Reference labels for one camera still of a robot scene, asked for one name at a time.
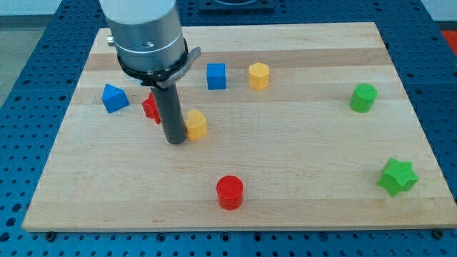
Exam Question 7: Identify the blue cube block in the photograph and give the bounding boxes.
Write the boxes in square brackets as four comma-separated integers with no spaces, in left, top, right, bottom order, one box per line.
[206,63,226,90]

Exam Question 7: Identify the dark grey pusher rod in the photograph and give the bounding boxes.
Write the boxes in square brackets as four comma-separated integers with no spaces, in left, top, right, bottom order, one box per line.
[151,84,186,144]

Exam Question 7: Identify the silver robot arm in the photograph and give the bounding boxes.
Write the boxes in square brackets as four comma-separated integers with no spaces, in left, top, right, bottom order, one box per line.
[100,0,201,89]

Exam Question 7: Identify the yellow heart block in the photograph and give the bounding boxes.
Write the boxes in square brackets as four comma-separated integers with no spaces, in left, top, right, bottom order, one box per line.
[185,109,208,141]

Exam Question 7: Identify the red cylinder block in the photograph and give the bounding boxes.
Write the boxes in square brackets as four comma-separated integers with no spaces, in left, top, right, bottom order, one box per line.
[216,175,243,211]

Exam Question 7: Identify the red star block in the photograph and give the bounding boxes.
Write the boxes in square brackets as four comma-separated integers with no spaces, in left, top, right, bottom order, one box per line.
[141,92,161,124]

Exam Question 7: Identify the blue triangle block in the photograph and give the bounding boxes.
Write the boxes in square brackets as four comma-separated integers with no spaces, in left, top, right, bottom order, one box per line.
[101,84,129,114]

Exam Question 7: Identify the yellow hexagon block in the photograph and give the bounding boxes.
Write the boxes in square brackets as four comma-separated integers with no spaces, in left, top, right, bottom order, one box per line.
[248,62,270,90]

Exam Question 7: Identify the wooden board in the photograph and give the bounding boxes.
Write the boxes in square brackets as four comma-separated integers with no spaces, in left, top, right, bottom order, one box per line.
[22,22,456,232]

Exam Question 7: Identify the green cylinder block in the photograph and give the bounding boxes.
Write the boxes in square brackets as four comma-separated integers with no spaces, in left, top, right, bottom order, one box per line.
[349,84,378,113]

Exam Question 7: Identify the green star block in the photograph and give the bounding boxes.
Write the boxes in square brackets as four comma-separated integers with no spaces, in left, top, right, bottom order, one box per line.
[377,158,419,197]

